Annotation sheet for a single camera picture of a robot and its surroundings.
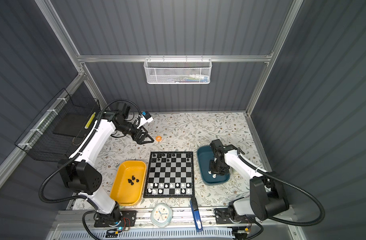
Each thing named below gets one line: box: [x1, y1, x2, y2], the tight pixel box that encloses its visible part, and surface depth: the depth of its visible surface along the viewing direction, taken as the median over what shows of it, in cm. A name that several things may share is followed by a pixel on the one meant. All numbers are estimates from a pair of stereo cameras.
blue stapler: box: [190, 196, 203, 232], surface depth 74 cm
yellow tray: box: [110, 160, 147, 206], surface depth 87 cm
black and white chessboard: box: [143, 151, 195, 198], surface depth 88 cm
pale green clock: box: [150, 202, 173, 228], surface depth 74 cm
